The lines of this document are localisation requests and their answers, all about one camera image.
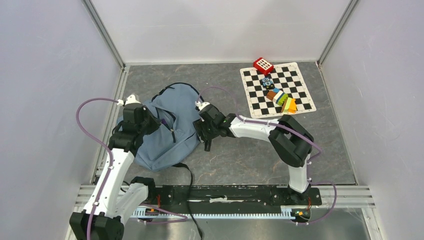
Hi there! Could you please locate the blue student backpack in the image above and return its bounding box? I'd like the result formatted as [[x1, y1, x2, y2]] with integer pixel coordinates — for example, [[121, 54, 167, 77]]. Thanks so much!
[[134, 82, 203, 172]]

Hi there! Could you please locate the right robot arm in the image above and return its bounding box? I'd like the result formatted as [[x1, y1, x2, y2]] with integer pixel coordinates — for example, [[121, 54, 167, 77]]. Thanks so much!
[[193, 101, 315, 204]]

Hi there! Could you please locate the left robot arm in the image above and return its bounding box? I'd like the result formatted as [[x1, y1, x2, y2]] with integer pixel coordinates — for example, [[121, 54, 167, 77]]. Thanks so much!
[[69, 103, 161, 240]]

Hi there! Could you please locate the blue robot toy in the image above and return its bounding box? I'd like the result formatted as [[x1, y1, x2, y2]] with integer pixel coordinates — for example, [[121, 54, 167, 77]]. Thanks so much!
[[260, 77, 275, 91]]

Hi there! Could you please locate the colourful block stack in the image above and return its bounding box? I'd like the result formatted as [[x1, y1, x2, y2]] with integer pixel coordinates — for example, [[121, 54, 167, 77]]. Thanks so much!
[[266, 88, 289, 106]]

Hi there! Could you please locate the red calculator toy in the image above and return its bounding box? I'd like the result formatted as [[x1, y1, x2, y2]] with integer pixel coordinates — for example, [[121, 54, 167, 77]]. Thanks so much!
[[252, 57, 274, 76]]

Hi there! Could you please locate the orange yellow block toy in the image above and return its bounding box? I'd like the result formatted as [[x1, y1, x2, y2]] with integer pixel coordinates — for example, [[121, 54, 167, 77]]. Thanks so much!
[[281, 97, 297, 114]]

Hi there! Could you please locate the checkered chess board mat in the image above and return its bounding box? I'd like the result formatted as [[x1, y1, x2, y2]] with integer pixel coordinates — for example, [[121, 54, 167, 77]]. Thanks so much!
[[239, 62, 317, 119]]

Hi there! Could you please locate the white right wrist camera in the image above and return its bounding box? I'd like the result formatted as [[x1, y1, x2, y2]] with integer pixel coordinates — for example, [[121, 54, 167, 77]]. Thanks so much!
[[194, 101, 210, 112]]

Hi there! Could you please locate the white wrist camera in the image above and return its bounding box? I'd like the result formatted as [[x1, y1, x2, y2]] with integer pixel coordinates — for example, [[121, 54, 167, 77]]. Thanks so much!
[[116, 93, 141, 107], [194, 101, 210, 112]]

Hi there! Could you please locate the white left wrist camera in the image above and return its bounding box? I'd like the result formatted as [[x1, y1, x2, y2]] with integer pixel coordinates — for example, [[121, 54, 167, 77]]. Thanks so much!
[[116, 93, 141, 107]]

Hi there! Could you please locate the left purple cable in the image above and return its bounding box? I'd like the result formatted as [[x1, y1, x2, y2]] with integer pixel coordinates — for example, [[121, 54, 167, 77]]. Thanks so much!
[[75, 97, 189, 240]]

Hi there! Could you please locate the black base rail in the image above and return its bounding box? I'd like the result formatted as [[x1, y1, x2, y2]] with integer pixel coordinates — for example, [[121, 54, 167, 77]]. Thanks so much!
[[144, 185, 323, 215]]

